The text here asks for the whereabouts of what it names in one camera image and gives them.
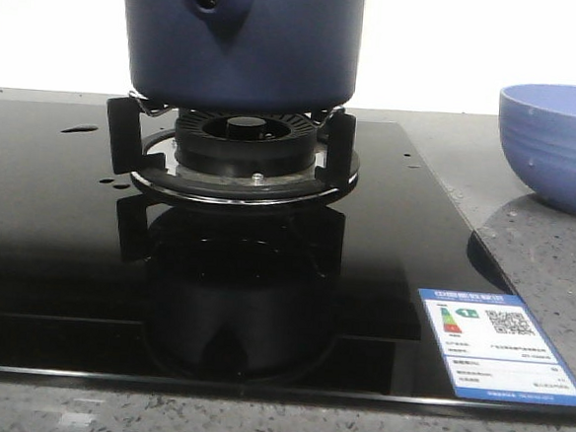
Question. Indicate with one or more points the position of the dark blue cooking pot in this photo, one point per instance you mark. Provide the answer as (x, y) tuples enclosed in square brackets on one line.
[(245, 55)]

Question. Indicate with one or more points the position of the blue energy label sticker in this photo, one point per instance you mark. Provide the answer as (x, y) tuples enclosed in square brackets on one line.
[(494, 350)]

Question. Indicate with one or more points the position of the black burner head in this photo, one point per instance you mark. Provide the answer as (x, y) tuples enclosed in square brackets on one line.
[(236, 145)]

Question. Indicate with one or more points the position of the black metal pot support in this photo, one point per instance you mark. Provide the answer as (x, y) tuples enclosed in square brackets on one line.
[(152, 164)]

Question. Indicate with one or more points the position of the black glass gas stove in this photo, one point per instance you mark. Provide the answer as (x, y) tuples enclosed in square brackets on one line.
[(102, 285)]

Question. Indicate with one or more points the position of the light blue ribbed bowl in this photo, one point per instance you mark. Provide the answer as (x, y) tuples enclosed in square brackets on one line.
[(537, 130)]

